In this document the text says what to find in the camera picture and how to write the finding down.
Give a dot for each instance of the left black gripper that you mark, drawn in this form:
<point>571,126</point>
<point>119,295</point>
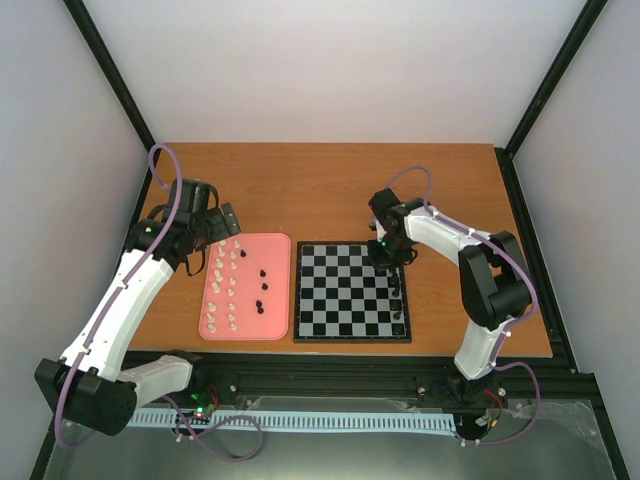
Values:
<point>221,229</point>

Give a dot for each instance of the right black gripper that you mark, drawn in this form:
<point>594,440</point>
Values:
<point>383,264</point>

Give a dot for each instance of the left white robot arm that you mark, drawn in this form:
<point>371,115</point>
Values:
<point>87,384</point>

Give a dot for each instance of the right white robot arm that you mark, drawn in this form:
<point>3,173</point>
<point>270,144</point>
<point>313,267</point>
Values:
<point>496,289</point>

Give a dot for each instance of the black chess piece on board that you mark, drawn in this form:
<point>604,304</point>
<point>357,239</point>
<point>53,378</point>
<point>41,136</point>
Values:
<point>395,281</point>

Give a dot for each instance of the pink plastic tray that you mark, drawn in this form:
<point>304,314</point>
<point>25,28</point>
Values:
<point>232,289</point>

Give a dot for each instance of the black white chessboard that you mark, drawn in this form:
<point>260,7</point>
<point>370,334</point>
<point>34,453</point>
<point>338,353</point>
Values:
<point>341,298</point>

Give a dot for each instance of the black aluminium frame rail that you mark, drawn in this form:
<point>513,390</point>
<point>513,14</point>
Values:
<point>422,380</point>

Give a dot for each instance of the light blue slotted cable duct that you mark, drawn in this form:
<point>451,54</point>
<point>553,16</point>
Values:
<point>301,421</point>

